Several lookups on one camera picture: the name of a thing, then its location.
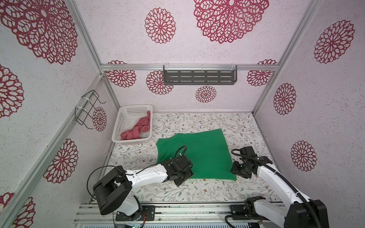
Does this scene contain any green tank top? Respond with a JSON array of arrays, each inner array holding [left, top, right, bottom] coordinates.
[[156, 129, 237, 181]]

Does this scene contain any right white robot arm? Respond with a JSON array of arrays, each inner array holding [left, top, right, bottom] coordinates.
[[225, 146, 329, 228]]

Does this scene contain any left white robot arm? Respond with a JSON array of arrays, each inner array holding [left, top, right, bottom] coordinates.
[[93, 155, 193, 220]]

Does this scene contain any pink tank top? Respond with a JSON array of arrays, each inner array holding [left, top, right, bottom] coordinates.
[[120, 111, 151, 140]]

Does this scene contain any white plastic laundry basket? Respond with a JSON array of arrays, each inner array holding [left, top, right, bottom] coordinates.
[[112, 104, 153, 145]]

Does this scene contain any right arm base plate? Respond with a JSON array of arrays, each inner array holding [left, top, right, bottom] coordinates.
[[230, 203, 268, 220]]

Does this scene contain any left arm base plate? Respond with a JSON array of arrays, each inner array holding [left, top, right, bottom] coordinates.
[[115, 205, 156, 222]]

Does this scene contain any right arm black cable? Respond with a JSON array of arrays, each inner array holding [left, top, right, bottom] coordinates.
[[224, 149, 323, 228]]

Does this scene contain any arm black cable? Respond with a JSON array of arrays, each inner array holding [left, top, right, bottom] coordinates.
[[224, 149, 323, 228], [86, 145, 188, 200]]

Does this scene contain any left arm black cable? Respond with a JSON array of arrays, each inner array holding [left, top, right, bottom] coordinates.
[[86, 145, 188, 200]]

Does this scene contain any dark grey wall shelf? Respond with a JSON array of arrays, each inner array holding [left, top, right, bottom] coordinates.
[[163, 65, 237, 86]]

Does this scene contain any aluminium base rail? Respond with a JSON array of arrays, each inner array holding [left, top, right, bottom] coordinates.
[[73, 201, 244, 226]]

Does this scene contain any black wire wall rack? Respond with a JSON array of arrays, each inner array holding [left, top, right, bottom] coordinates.
[[74, 90, 107, 132]]

